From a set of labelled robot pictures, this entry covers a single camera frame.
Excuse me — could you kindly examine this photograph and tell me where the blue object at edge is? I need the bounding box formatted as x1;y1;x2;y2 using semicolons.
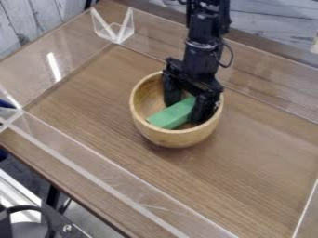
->
0;99;17;162

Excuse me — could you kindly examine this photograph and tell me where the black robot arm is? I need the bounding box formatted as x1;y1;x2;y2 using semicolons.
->
163;0;231;124

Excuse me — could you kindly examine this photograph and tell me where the black cable loop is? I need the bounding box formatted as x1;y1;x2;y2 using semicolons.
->
0;205;58;238

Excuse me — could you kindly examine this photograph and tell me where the brown wooden bowl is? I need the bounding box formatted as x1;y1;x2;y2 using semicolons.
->
129;72;223;148

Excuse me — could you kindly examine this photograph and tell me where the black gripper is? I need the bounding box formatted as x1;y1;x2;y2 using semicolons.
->
163;39;223;124

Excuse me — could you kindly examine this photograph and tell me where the black table leg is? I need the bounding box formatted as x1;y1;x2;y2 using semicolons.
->
45;185;61;209

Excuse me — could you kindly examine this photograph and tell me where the clear acrylic tray barrier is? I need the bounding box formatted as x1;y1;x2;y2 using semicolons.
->
0;1;318;238

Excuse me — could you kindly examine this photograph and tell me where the green rectangular block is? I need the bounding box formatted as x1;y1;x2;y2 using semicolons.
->
147;97;195;129

